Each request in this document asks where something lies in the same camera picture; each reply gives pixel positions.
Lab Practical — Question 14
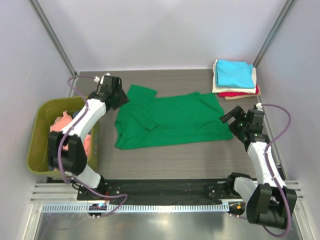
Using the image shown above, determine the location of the olive green plastic bin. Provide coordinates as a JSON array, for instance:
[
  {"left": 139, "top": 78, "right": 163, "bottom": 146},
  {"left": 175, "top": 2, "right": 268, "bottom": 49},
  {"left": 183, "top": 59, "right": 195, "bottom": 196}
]
[{"left": 27, "top": 96, "right": 99, "bottom": 179}]

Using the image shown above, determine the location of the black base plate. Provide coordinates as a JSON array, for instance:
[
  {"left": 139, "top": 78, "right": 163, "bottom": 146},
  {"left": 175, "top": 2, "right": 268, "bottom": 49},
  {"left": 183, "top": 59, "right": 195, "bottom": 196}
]
[{"left": 76, "top": 177, "right": 256, "bottom": 203}]

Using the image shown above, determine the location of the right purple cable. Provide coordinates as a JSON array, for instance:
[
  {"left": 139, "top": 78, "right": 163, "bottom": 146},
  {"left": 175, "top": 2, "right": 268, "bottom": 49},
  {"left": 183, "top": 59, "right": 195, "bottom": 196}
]
[{"left": 229, "top": 103, "right": 293, "bottom": 237}]

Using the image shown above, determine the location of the folded red t shirt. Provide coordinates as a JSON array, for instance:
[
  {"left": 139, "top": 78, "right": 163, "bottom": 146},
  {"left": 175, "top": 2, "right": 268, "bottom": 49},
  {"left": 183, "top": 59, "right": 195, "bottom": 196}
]
[{"left": 218, "top": 85, "right": 260, "bottom": 98}]

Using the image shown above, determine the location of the white slotted cable duct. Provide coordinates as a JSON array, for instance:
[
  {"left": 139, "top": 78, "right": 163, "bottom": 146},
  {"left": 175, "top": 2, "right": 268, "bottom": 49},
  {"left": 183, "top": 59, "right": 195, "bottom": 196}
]
[{"left": 42, "top": 202, "right": 230, "bottom": 213}]

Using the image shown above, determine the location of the salmon pink t shirt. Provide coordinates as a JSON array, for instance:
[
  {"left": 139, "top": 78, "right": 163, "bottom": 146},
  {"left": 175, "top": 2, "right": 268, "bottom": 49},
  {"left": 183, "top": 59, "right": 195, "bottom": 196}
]
[{"left": 49, "top": 110, "right": 92, "bottom": 158}]

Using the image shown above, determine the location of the folded tan t shirt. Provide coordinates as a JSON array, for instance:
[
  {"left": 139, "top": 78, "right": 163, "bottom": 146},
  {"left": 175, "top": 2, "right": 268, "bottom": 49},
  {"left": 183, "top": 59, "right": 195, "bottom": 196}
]
[{"left": 224, "top": 86, "right": 261, "bottom": 100}]

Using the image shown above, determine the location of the folded cream t shirt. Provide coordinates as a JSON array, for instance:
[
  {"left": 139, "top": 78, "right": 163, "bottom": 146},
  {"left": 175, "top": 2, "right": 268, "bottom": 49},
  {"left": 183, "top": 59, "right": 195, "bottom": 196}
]
[{"left": 212, "top": 61, "right": 257, "bottom": 94}]

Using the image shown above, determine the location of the purple cable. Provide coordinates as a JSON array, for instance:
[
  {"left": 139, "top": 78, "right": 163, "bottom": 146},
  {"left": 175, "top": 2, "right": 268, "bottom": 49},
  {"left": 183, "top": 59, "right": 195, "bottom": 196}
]
[
  {"left": 56, "top": 75, "right": 128, "bottom": 217},
  {"left": 229, "top": 103, "right": 293, "bottom": 237}
]

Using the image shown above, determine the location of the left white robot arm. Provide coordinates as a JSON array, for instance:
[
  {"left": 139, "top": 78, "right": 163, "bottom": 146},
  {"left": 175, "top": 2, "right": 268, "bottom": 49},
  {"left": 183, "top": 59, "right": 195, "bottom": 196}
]
[{"left": 48, "top": 73, "right": 129, "bottom": 200}]

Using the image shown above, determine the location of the left aluminium corner post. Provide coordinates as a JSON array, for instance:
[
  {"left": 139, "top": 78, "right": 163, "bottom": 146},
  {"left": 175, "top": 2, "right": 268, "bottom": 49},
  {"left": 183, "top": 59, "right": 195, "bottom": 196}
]
[{"left": 28, "top": 0, "right": 80, "bottom": 79}]

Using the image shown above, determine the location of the right aluminium corner post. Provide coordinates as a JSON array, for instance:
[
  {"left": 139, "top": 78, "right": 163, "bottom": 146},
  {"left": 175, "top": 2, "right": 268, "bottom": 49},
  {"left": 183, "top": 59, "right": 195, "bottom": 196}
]
[{"left": 253, "top": 0, "right": 297, "bottom": 68}]

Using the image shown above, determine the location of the green t shirt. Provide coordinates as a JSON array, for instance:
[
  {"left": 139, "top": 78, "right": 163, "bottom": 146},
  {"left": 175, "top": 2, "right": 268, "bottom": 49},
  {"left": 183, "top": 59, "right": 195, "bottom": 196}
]
[{"left": 115, "top": 84, "right": 233, "bottom": 150}]

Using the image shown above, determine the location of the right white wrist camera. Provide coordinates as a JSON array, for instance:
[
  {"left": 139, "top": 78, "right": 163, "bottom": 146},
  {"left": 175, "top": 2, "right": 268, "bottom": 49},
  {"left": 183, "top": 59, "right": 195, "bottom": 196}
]
[{"left": 253, "top": 102, "right": 264, "bottom": 112}]

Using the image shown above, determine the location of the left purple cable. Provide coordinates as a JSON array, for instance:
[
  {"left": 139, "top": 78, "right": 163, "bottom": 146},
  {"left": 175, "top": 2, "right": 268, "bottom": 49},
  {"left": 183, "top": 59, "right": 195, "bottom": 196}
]
[{"left": 56, "top": 75, "right": 128, "bottom": 217}]

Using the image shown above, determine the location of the folded cyan t shirt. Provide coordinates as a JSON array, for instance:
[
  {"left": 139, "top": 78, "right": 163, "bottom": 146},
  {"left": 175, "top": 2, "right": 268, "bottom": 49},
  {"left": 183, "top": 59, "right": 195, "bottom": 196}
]
[{"left": 215, "top": 59, "right": 255, "bottom": 89}]

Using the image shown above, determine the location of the aluminium corner post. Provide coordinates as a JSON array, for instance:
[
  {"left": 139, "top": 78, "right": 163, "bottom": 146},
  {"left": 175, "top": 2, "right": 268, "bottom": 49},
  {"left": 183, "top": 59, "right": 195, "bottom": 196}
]
[
  {"left": 28, "top": 0, "right": 80, "bottom": 79},
  {"left": 253, "top": 0, "right": 297, "bottom": 68}
]

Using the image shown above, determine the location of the grey blue t shirt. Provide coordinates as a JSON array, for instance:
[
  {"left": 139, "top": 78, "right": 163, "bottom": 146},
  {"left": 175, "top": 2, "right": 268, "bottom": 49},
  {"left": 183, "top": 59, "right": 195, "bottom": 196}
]
[{"left": 71, "top": 110, "right": 80, "bottom": 119}]

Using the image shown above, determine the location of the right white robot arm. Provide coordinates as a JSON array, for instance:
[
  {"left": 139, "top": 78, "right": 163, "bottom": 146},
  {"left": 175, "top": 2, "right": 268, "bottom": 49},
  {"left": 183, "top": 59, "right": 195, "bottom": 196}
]
[{"left": 219, "top": 103, "right": 297, "bottom": 231}]

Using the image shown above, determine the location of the aluminium rail frame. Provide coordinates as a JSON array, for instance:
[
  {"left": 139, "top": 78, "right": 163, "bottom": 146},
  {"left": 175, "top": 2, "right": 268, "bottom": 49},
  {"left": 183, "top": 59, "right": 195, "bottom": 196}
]
[{"left": 30, "top": 180, "right": 305, "bottom": 203}]

